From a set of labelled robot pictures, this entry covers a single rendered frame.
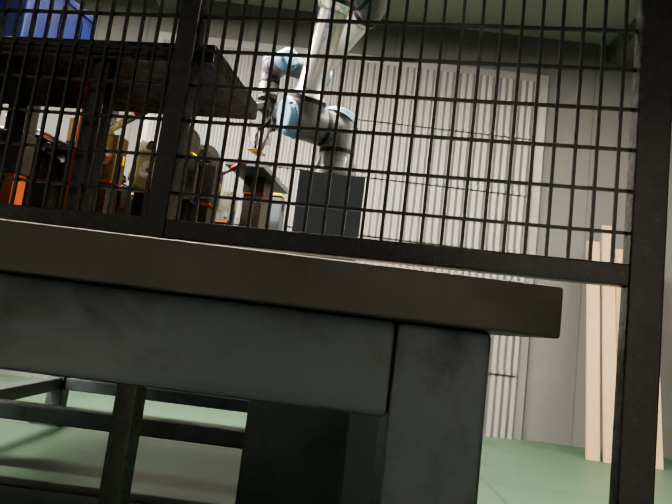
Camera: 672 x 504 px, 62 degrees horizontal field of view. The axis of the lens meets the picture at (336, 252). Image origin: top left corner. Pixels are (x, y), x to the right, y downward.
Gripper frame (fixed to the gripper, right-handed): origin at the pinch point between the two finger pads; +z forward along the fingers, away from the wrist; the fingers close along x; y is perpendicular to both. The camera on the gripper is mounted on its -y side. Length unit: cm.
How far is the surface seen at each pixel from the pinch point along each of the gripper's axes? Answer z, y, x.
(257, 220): 25.0, 6.5, -0.8
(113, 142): 21, -64, 4
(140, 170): 23, -47, 9
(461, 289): 55, -127, -92
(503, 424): 114, 269, -80
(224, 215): 22.4, 13.8, 17.7
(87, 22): 10, -96, -16
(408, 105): -118, 238, 9
